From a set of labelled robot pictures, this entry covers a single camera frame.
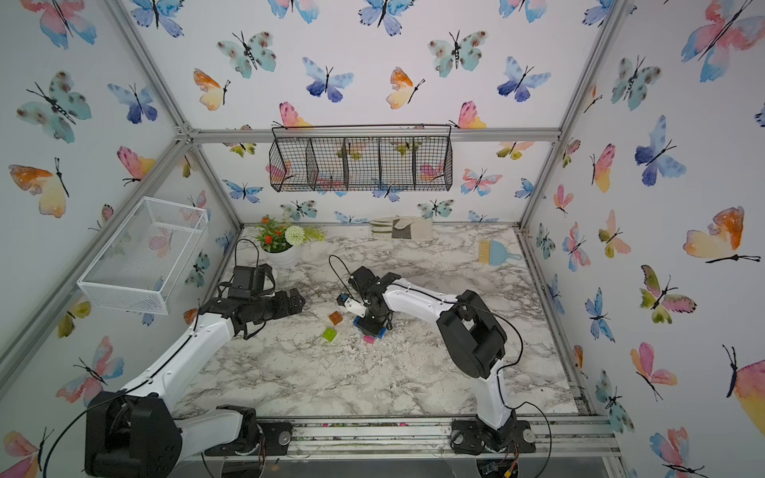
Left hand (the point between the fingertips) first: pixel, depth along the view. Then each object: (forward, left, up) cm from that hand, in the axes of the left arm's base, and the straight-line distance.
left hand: (294, 300), depth 86 cm
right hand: (-4, -21, -8) cm, 23 cm away
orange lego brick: (0, -10, -11) cm, 15 cm away
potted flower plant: (+21, +7, +2) cm, 22 cm away
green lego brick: (-6, -9, -11) cm, 15 cm away
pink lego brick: (-7, -21, -11) cm, 25 cm away
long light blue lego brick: (-7, -25, -7) cm, 27 cm away
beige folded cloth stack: (+39, -32, -11) cm, 52 cm away
